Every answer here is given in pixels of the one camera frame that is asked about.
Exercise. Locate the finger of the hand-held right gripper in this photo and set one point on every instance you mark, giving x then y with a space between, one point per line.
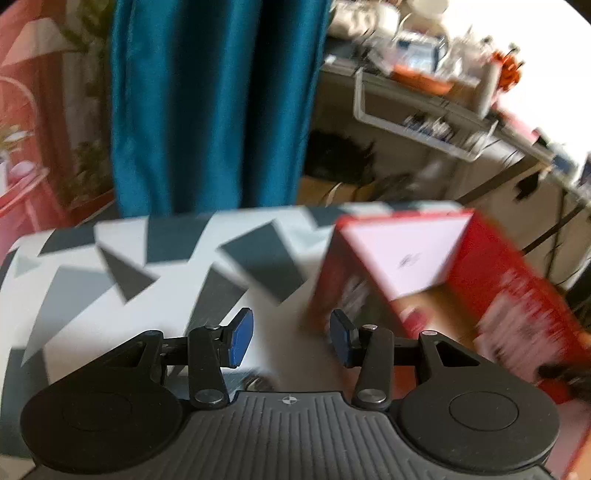
565 378

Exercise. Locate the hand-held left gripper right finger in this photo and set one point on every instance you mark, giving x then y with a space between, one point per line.
344 339

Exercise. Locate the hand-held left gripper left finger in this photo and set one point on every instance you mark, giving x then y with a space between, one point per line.
241 339

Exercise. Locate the red cardboard box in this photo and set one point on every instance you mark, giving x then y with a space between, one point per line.
485 258

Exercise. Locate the geometric patterned tablecloth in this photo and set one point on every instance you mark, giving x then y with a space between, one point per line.
138 240

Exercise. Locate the black bag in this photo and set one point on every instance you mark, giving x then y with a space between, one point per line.
339 157

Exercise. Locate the black hanging cloth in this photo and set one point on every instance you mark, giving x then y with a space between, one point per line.
527 187

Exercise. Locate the blue curtain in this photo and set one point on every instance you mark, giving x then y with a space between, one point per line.
207 115

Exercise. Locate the grey dressing desk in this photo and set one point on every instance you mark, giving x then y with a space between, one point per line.
508 157

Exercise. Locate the dark crumpled packet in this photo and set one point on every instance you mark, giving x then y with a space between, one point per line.
427 123

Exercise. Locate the orange bowl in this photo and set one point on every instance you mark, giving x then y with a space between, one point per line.
422 79

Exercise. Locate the white bottle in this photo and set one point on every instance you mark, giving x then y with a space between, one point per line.
488 90

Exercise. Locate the blue white packet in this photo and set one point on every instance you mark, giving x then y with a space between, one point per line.
420 50

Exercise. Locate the printed room scene backdrop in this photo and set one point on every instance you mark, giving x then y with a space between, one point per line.
41 115

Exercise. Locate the orange flower bunch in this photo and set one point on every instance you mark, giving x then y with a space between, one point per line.
508 67

